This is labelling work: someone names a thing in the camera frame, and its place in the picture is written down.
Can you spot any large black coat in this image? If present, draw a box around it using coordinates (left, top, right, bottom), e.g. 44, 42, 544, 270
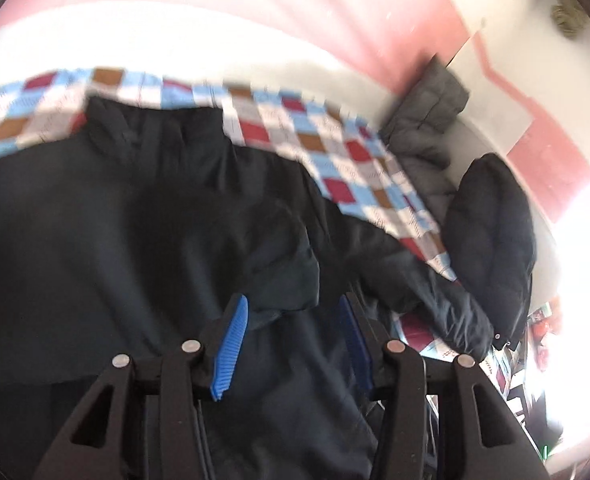
0, 96, 493, 479

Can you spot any checkered plaid bed quilt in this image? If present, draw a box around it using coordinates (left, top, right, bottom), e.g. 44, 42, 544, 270
0, 66, 524, 396

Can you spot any grey quilted down jacket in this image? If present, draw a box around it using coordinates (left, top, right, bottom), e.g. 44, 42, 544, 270
380, 56, 469, 224

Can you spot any black puffer jacket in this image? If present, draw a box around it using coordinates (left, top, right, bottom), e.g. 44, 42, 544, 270
441, 153, 537, 350

